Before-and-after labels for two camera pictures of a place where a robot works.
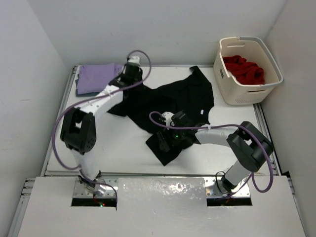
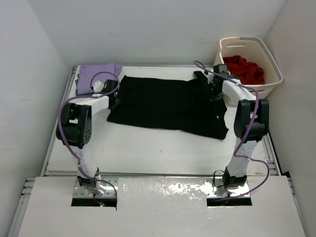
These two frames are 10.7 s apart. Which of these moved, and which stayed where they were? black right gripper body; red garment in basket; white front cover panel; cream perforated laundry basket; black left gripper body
Moved: black left gripper body; black right gripper body
Stayed: cream perforated laundry basket; red garment in basket; white front cover panel
